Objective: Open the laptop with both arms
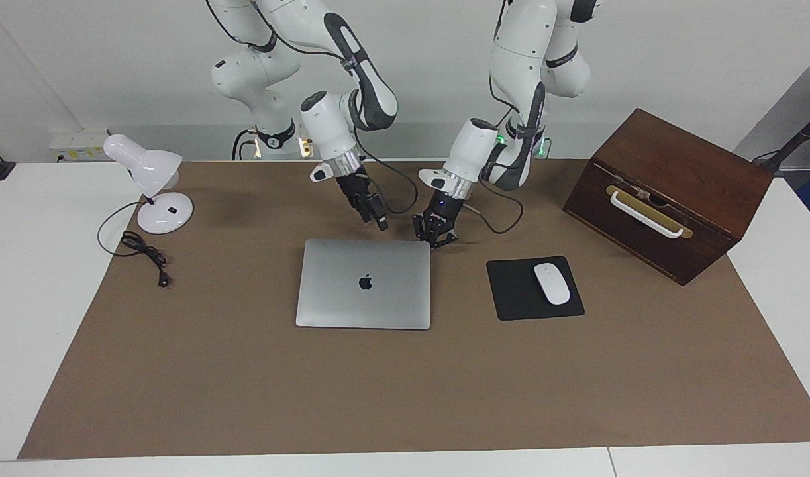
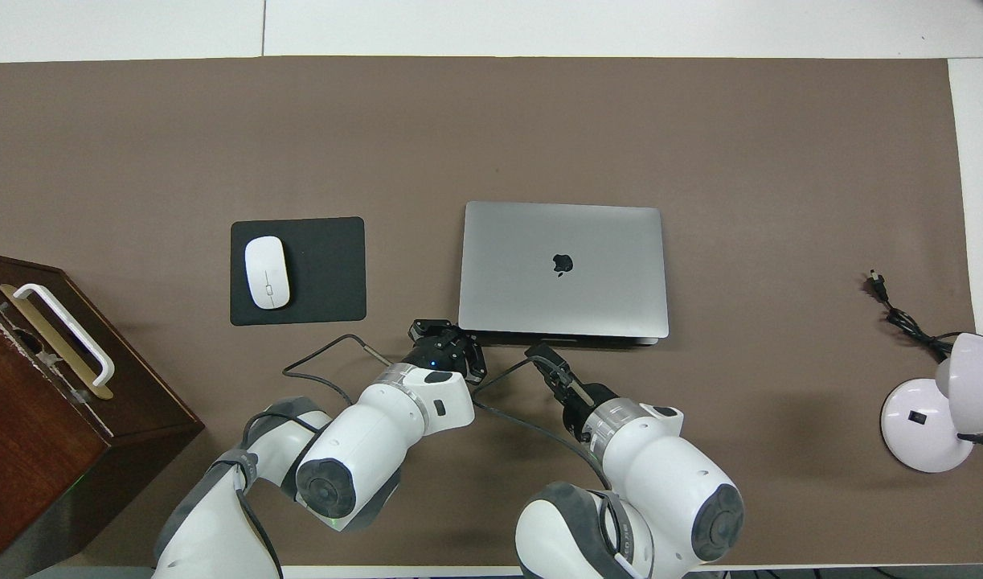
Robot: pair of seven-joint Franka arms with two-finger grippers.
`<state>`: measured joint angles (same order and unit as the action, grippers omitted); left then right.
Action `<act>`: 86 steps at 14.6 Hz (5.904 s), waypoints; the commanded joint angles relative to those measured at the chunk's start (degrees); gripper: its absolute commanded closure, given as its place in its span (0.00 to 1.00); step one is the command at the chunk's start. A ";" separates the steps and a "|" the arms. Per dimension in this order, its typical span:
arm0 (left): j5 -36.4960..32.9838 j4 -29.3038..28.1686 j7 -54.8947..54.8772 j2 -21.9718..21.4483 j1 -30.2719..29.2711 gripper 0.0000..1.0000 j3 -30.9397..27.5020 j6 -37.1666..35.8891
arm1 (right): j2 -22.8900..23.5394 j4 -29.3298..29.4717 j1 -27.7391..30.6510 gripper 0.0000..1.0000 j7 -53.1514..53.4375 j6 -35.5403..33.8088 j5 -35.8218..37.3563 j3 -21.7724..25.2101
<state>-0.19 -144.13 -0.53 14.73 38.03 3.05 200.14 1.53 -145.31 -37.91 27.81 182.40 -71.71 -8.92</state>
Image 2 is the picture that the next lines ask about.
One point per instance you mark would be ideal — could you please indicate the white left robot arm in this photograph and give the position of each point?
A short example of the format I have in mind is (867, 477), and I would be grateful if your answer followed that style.
(378, 434)

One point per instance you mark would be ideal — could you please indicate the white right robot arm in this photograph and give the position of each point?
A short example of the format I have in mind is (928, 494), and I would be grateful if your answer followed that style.
(668, 490)

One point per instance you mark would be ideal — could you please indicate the dark brown wooden box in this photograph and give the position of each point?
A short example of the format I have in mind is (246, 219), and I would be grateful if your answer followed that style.
(25, 434)

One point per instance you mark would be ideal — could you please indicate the brown table mat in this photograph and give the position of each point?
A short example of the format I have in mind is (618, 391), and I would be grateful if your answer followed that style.
(539, 121)

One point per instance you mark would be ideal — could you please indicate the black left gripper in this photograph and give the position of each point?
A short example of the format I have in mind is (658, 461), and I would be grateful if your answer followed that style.
(435, 352)

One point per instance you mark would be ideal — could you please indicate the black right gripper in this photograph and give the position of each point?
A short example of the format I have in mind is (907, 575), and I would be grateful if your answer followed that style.
(583, 402)

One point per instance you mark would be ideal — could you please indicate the white computer mouse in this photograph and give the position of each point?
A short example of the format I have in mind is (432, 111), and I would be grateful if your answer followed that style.
(266, 273)

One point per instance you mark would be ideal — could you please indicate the silver grey laptop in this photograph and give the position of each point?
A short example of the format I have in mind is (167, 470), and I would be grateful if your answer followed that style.
(563, 297)

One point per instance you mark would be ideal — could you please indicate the white desk lamp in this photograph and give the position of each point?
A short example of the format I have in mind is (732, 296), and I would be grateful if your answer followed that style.
(909, 418)

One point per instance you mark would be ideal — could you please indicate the black mouse pad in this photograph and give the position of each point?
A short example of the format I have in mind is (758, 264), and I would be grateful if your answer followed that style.
(326, 273)

